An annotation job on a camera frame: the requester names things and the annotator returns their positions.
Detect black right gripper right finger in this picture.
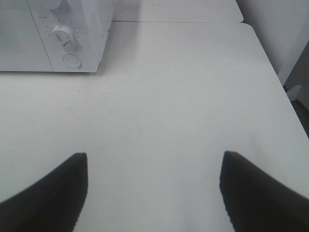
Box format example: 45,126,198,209
219,151,309,232

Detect white microwave door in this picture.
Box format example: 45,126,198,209
0,0,53,72

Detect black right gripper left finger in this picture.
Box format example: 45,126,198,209
0,153,88,232

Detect round white door button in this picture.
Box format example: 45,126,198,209
63,54,82,69

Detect upper white power knob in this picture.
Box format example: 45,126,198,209
48,0,62,10

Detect white timer knob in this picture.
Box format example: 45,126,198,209
52,25,75,47

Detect white microwave oven body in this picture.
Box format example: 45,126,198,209
27,0,114,73

